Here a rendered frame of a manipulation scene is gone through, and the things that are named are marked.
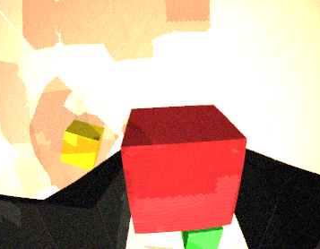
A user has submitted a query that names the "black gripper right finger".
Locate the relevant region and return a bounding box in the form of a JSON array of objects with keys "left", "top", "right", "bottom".
[{"left": 234, "top": 149, "right": 320, "bottom": 249}]

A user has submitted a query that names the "red block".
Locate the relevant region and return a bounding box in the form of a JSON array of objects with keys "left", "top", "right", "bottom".
[{"left": 120, "top": 104, "right": 246, "bottom": 234}]

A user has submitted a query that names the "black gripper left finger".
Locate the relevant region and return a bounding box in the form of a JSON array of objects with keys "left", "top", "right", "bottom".
[{"left": 0, "top": 150, "right": 131, "bottom": 249}]

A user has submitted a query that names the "yellow cube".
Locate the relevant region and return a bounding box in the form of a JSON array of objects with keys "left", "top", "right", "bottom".
[{"left": 61, "top": 118, "right": 105, "bottom": 170}]

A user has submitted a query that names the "green block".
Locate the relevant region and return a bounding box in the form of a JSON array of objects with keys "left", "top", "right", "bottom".
[{"left": 180, "top": 226, "right": 224, "bottom": 249}]

